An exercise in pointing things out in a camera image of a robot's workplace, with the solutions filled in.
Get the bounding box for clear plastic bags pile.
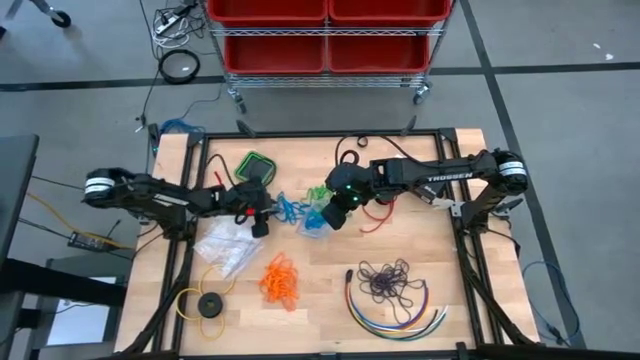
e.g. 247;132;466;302
193;219;264;279

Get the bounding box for chrome wire shelf cart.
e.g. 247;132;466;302
199;0;459;115

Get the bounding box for black spool of red wire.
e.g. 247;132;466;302
360;196;399;235

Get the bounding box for red plastic bin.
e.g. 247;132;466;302
223;34;328;76
206;0;329;28
328;0;453;28
326;34;432;75

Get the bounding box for black spool of yellow wire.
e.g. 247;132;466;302
174;264;237;343

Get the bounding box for multicolour cable bundle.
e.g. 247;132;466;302
344;268;449;342

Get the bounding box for blue rubber bands pile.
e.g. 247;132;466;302
273;192;329;234

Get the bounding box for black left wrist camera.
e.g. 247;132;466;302
250;217;272;240

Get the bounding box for black chair caster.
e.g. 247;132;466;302
28;0;73;29

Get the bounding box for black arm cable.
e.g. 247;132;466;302
204;153;239;189
334;134;417;166

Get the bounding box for clear zip bag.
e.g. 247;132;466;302
296;207;332;239

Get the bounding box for yellow cable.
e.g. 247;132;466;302
27;192;136;250

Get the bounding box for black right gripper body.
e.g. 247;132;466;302
324;162;381;209

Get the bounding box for small black box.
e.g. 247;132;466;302
419;182;446;200

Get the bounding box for thin black hanging cable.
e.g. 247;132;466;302
134;0;161;134

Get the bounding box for orange rubber bands pile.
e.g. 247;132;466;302
258;253;300;312

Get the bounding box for black desk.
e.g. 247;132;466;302
0;133;41;266

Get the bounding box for white cable coil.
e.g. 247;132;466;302
151;17;192;50

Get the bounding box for green rubber bands pile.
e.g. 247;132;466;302
305;184;335;206

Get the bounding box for black pad with green rim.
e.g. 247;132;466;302
234;151;278;187

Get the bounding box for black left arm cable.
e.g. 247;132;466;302
204;153;239;189

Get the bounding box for black low furniture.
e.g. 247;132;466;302
0;257;129;360

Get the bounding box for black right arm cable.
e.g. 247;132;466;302
334;134;417;166

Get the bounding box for blue cable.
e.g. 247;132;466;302
159;118;207;136
521;260;582;347

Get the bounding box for dark purple rubber bands pile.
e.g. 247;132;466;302
355;258;426;324

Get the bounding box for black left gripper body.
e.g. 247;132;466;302
223;177;275;224

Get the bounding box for white power strip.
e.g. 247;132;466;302
153;14;182;36

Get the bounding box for large black ring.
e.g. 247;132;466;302
158;48;201;85

